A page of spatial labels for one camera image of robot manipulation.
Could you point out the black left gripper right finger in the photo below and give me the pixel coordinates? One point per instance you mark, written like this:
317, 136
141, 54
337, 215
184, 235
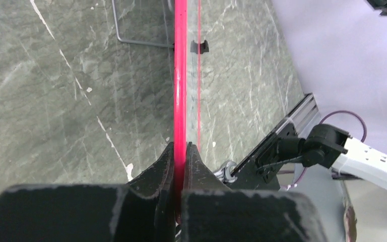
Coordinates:
210, 211

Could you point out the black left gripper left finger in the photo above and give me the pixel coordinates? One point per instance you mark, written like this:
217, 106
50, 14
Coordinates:
140, 210

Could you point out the pink-framed whiteboard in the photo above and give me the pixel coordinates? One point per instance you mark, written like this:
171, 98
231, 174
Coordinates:
187, 92

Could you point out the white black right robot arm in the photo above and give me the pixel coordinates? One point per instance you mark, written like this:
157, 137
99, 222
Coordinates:
340, 52

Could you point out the silver double open-end wrench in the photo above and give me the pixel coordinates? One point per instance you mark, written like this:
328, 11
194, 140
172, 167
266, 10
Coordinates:
223, 173

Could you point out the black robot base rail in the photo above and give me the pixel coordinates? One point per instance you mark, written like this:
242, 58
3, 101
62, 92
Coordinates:
258, 170

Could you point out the aluminium extrusion frame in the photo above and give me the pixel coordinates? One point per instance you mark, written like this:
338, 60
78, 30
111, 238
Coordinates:
301, 115

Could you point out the grey wire whiteboard stand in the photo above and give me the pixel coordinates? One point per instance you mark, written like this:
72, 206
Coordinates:
144, 22

